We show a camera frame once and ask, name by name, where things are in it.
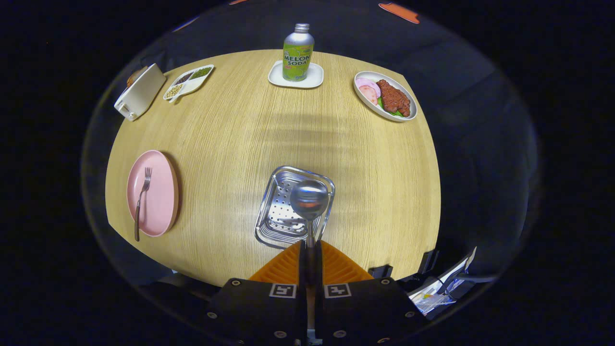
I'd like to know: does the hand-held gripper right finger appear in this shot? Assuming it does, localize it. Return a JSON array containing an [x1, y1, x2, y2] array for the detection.
[[315, 240, 428, 346]]

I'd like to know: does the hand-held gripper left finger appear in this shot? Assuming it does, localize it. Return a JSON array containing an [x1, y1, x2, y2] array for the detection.
[[202, 240, 308, 346]]

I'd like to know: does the metal ladle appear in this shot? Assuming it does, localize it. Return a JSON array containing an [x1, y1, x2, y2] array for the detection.
[[290, 180, 330, 332]]

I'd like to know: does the brown handled metal fork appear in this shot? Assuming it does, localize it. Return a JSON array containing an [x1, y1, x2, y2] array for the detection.
[[134, 167, 153, 242]]

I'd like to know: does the perforated metal tray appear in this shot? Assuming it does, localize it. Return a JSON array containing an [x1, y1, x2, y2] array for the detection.
[[254, 166, 336, 249]]

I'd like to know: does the pink round plate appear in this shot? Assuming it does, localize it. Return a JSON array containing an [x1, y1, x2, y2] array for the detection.
[[126, 150, 179, 237]]

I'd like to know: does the white oval food plate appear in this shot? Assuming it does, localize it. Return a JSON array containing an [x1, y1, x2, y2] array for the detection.
[[353, 71, 418, 123]]

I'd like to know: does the green lettuce leaf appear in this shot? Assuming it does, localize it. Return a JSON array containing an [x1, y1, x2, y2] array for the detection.
[[376, 98, 406, 118]]

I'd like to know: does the brown fried cutlet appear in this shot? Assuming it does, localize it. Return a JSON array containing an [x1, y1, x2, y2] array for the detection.
[[376, 79, 411, 117]]

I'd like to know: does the white divided dish with beans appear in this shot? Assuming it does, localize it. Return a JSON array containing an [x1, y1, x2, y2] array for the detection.
[[162, 64, 215, 104]]

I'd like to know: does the white square coaster plate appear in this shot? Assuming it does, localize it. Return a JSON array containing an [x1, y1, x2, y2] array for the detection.
[[268, 60, 324, 89]]

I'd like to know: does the white toaster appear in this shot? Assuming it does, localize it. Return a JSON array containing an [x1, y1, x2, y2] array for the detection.
[[114, 63, 167, 122]]

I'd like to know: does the green label metal bottle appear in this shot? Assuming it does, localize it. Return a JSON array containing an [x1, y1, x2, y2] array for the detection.
[[282, 23, 315, 82]]

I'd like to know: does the brown toast slice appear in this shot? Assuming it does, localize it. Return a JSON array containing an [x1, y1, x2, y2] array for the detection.
[[126, 66, 147, 88]]

